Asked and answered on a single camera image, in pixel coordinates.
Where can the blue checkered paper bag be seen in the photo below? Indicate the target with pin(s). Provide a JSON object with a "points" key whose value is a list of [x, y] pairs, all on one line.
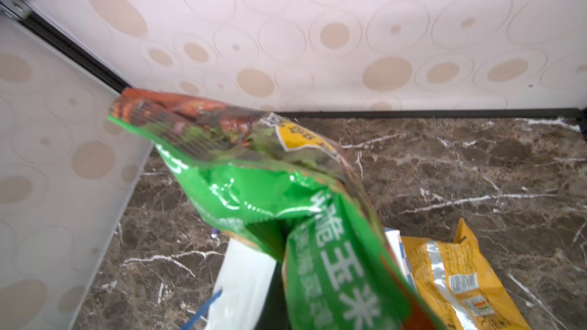
{"points": [[248, 294]]}

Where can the yellow snack bag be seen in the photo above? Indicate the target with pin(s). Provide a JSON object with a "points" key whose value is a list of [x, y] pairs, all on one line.
{"points": [[459, 284]]}

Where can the black corner frame post left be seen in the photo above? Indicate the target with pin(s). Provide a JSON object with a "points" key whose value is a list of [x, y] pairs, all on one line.
{"points": [[73, 51]]}

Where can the green corn snack bag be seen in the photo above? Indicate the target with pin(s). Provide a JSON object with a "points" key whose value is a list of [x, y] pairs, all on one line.
{"points": [[287, 192]]}

